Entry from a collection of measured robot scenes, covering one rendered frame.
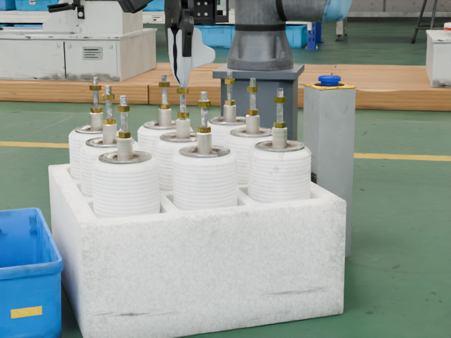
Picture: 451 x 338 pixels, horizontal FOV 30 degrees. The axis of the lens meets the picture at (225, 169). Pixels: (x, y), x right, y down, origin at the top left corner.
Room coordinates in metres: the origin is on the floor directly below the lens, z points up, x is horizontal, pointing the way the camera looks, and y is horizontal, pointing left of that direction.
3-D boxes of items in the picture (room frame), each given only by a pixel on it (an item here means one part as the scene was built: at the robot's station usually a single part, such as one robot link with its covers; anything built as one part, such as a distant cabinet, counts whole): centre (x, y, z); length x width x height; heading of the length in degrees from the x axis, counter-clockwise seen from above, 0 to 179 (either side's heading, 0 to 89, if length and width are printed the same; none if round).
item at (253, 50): (1.89, -0.08, 0.35); 0.15 x 0.15 x 0.10
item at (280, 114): (1.23, -0.08, 0.30); 0.01 x 0.01 x 0.08
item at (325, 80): (1.46, -0.19, 0.32); 0.04 x 0.04 x 0.02
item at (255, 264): (1.30, 0.07, 0.09); 0.39 x 0.39 x 0.18; 18
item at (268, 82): (1.89, -0.08, 0.15); 0.19 x 0.19 x 0.30; 79
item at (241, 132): (1.34, -0.05, 0.25); 0.08 x 0.08 x 0.01
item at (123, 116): (1.15, 0.14, 0.30); 0.01 x 0.01 x 0.08
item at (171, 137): (1.30, 0.07, 0.25); 0.08 x 0.08 x 0.01
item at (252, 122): (1.34, -0.05, 0.26); 0.02 x 0.02 x 0.03
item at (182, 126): (1.30, 0.07, 0.26); 0.02 x 0.02 x 0.03
